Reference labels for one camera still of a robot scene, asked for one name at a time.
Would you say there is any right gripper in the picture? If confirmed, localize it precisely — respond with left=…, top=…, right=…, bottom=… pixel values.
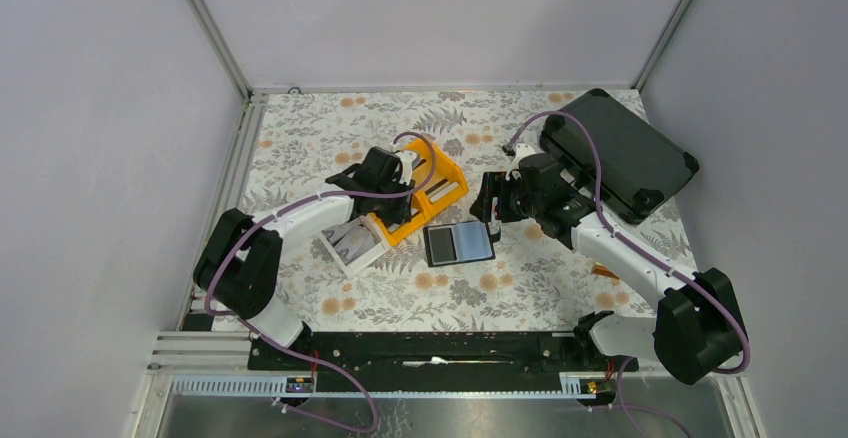
left=469, top=172, right=543, bottom=224

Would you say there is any orange bin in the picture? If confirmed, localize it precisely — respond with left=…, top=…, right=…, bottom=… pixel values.
left=369, top=191, right=433, bottom=246
left=402, top=139, right=469, bottom=219

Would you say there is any white plastic bin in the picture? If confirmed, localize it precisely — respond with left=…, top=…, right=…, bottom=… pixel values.
left=319, top=216, right=391, bottom=278

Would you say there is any black card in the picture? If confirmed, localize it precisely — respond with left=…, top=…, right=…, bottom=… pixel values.
left=427, top=227, right=457, bottom=265

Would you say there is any black leather card holder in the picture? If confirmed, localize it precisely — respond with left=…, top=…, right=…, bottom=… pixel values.
left=423, top=220, right=496, bottom=268

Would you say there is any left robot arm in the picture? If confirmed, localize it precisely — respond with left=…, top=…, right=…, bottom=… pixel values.
left=193, top=147, right=421, bottom=369

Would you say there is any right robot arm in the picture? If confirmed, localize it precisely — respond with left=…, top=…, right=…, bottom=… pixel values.
left=469, top=153, right=751, bottom=385

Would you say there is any floral table mat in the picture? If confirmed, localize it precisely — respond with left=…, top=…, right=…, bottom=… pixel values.
left=240, top=91, right=651, bottom=331

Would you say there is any small orange object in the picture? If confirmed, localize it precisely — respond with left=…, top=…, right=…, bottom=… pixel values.
left=591, top=263, right=619, bottom=280

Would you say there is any black hard case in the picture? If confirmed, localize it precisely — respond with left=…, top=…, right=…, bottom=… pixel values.
left=539, top=88, right=700, bottom=225

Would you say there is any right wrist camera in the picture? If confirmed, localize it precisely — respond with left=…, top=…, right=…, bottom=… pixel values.
left=502, top=143, right=538, bottom=181

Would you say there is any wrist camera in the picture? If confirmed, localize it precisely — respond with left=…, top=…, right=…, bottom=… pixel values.
left=502, top=143, right=538, bottom=181
left=395, top=150, right=421, bottom=185

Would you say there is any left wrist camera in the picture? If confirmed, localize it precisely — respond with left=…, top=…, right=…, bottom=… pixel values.
left=395, top=150, right=421, bottom=185

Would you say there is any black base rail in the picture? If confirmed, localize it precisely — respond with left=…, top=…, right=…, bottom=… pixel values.
left=247, top=332, right=639, bottom=394

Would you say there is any white slotted cable duct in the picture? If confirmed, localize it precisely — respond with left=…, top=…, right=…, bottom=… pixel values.
left=173, top=370, right=596, bottom=400

